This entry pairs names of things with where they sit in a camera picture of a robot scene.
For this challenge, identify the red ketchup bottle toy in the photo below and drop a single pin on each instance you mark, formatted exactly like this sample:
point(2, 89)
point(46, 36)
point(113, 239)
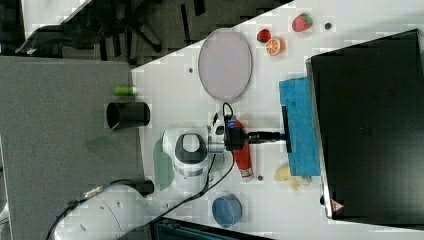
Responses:
point(242, 153)

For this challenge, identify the green plate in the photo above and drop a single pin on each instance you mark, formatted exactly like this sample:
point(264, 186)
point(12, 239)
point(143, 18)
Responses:
point(163, 169)

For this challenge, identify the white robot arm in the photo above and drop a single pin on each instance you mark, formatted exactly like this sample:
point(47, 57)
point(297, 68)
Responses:
point(182, 163)

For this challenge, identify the black cylinder cup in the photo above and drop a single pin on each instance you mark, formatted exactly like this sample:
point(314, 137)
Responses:
point(127, 115)

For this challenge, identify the small red strawberry toy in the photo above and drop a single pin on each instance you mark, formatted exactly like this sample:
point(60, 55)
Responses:
point(263, 36)

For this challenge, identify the yellow peeled banana toy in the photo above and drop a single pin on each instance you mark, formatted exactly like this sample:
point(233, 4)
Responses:
point(284, 174)

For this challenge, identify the large red strawberry toy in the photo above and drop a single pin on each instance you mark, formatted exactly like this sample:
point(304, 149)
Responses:
point(302, 22)

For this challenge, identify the black office chair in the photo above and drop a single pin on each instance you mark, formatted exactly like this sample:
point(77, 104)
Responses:
point(93, 24)

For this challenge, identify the blue cup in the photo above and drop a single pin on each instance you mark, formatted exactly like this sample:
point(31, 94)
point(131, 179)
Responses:
point(227, 210)

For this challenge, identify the grey round plate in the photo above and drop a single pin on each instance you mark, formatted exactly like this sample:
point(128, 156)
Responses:
point(225, 64)

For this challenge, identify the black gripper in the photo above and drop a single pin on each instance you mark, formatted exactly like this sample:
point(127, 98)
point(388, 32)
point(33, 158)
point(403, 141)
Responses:
point(251, 137)

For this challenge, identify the orange slice toy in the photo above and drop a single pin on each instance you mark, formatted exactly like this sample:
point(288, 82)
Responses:
point(275, 46)

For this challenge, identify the black toaster oven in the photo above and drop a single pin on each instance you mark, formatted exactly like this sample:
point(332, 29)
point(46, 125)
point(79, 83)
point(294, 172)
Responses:
point(368, 109)

